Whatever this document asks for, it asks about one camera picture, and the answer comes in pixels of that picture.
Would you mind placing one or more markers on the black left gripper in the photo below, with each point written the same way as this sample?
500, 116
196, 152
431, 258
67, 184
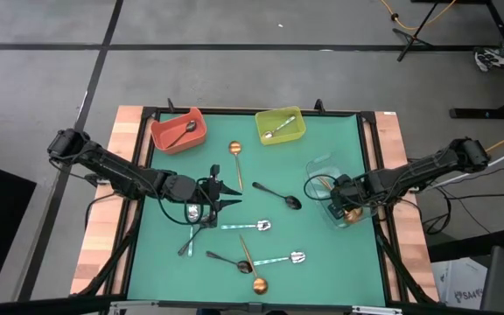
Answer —
210, 192

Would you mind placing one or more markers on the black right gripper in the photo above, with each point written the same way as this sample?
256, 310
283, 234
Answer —
344, 190

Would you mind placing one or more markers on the clear plastic bin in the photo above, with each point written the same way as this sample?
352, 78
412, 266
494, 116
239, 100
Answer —
322, 164

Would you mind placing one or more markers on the black spoon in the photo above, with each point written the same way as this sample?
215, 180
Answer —
188, 242
191, 126
244, 266
293, 202

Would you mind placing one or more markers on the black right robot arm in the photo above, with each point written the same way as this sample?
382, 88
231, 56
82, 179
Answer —
422, 172

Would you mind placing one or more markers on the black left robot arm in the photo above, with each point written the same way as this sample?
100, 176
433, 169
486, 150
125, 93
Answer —
116, 168

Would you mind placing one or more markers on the green table mat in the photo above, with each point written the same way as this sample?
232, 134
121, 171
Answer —
322, 271

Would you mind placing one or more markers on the yellow-green plastic bin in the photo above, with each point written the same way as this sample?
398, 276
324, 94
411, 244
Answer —
269, 120

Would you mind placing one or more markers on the orange plastic bin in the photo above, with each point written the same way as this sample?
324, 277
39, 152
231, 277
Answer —
160, 131

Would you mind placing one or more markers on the white cardboard box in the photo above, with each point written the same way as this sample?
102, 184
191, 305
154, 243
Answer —
462, 284

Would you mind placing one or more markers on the black tripod stand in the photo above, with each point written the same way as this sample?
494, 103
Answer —
409, 39

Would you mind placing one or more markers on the person's shoe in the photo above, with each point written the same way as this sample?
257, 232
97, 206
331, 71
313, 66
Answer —
492, 58

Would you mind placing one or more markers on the black aluminium table frame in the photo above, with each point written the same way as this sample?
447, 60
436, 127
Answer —
234, 109

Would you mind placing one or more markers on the silver metal bracket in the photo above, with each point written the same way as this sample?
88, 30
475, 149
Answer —
131, 307
376, 311

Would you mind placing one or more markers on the black desk frame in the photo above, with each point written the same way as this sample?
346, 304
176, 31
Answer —
488, 113

